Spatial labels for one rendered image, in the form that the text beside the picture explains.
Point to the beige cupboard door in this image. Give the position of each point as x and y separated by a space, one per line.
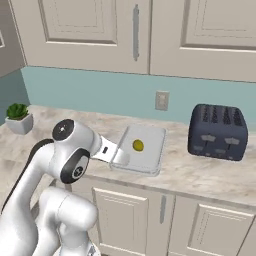
130 223
206 36
80 33
210 230

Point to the beige wall outlet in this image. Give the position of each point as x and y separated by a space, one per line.
162 100

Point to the beige lower cupboard door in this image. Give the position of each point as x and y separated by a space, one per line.
210 230
130 223

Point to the beige upper cupboard door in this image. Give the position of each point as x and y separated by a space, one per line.
206 36
80 33

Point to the clear plastic tupperware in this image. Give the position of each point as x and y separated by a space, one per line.
151 156

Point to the yellow lemon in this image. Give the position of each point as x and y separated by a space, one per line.
138 145

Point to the green plant in white pot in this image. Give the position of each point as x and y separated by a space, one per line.
19 118

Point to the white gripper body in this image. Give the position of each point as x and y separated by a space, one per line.
120 157

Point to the grey side cupboard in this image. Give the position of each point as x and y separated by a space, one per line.
10 36

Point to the dark blue toaster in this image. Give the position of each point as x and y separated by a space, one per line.
216 133

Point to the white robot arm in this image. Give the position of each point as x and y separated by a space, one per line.
36 186

